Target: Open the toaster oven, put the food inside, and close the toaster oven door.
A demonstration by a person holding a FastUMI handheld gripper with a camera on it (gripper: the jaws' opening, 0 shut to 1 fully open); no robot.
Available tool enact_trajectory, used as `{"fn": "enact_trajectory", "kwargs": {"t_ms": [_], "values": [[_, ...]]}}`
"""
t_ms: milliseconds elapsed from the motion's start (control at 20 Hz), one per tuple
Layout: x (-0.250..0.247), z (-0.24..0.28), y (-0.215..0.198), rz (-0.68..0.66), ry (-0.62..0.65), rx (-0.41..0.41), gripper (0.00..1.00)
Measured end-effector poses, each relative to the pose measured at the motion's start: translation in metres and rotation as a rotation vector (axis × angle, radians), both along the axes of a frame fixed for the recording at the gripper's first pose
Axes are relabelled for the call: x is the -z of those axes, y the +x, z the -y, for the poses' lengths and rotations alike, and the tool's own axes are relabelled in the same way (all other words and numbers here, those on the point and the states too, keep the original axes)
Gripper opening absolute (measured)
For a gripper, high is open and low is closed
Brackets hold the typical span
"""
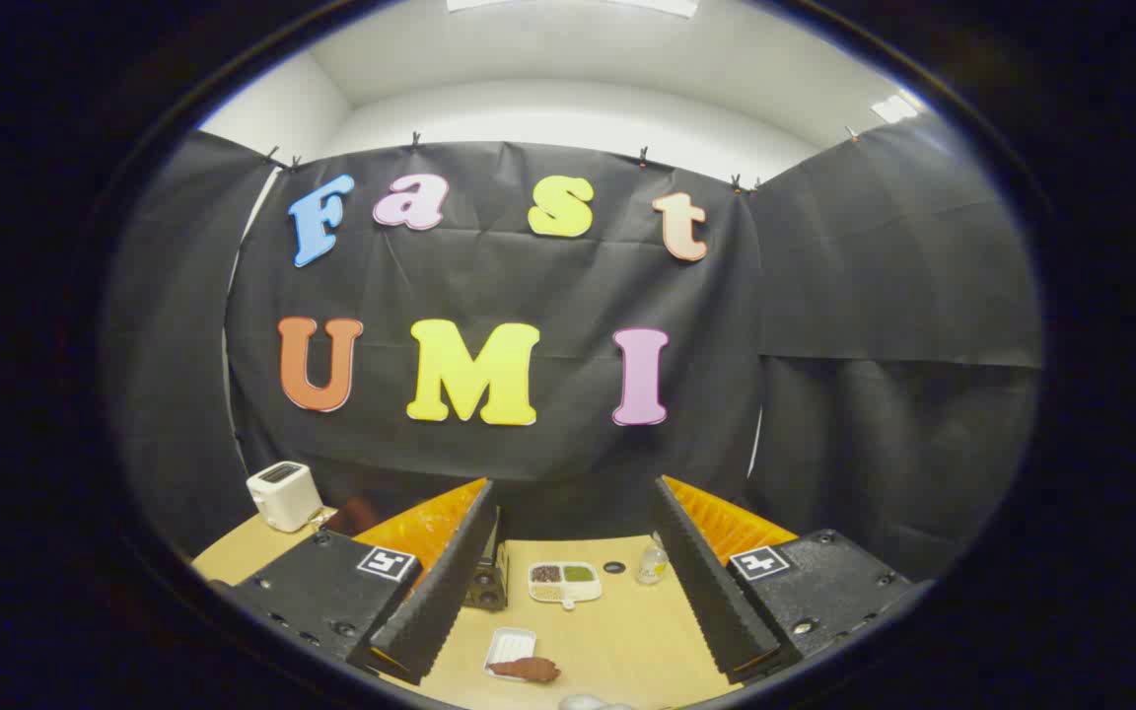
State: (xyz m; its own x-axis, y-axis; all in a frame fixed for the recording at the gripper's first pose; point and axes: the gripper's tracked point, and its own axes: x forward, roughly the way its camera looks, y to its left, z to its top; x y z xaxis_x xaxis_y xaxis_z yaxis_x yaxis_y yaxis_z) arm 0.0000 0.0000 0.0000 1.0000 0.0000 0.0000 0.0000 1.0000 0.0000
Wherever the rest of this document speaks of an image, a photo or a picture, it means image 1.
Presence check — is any black toaster oven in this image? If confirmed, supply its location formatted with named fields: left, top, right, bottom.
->
left=326, top=496, right=512, bottom=612

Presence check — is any small clear glass bottle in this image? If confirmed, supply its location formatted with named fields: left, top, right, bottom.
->
left=637, top=535, right=670, bottom=587

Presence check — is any white divided spice dish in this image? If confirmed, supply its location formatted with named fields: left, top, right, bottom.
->
left=527, top=561, right=604, bottom=610

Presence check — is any white rectangular tray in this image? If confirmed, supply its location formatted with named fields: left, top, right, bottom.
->
left=483, top=627, right=538, bottom=681

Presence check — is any ceiling light panel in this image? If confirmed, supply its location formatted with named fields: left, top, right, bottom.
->
left=870, top=93, right=925, bottom=125
left=446, top=0, right=700, bottom=19

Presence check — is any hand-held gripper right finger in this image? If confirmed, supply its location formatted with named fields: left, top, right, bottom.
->
left=651, top=475, right=930, bottom=683

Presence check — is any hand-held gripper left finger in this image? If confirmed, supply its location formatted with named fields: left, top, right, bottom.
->
left=233, top=478, right=501, bottom=686

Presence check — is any brown steak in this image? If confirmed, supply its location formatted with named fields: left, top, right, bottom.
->
left=487, top=656, right=562, bottom=684

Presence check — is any white bread toaster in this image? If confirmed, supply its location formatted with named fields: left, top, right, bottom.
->
left=246, top=461, right=324, bottom=533

